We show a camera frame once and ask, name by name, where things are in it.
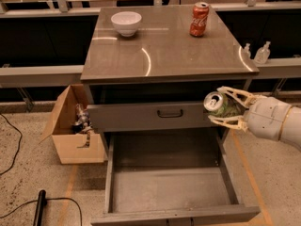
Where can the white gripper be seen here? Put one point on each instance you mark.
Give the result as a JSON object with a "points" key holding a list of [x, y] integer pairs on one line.
{"points": [[265, 117]]}

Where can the green soda can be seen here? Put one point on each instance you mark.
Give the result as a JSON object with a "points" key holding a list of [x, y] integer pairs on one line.
{"points": [[220, 105]]}

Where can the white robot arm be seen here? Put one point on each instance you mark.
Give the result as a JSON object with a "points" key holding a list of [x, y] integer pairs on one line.
{"points": [[294, 138]]}

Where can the open grey middle drawer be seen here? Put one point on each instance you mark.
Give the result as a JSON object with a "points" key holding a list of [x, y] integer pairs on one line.
{"points": [[177, 177]]}

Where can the grey cabinet with counter top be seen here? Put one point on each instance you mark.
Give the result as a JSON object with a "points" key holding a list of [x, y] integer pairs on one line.
{"points": [[161, 62]]}

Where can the red cola can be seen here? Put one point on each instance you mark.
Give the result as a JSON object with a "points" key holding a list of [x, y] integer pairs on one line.
{"points": [[199, 19]]}

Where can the closed grey top drawer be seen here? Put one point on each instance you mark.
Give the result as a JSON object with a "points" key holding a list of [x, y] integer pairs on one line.
{"points": [[149, 116]]}

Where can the small clear pump bottle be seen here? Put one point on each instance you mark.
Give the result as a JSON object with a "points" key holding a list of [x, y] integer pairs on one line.
{"points": [[247, 49]]}

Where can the clear sanitizer pump bottle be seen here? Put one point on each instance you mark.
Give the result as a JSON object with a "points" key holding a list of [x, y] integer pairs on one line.
{"points": [[263, 53]]}

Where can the white ceramic bowl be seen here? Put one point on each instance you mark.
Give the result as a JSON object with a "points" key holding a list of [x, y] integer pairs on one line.
{"points": [[126, 22]]}

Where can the crumpled items in box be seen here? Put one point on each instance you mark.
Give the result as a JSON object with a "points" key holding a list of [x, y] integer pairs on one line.
{"points": [[82, 125]]}

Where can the cardboard box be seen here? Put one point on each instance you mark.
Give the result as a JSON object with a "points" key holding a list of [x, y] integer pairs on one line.
{"points": [[72, 147]]}

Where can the black power strip with cable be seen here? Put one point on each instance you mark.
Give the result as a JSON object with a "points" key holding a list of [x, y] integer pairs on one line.
{"points": [[40, 202]]}

